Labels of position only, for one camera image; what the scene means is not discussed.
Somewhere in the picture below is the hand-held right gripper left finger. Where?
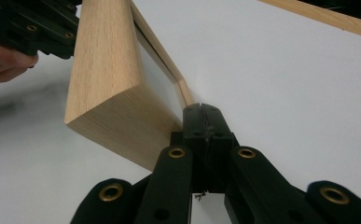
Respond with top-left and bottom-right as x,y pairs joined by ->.
170,104 -> 208,194

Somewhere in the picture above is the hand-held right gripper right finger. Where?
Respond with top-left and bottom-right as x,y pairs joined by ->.
203,103 -> 240,194

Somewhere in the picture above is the wooden picture frame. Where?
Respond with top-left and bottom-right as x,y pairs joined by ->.
63,0 -> 197,173

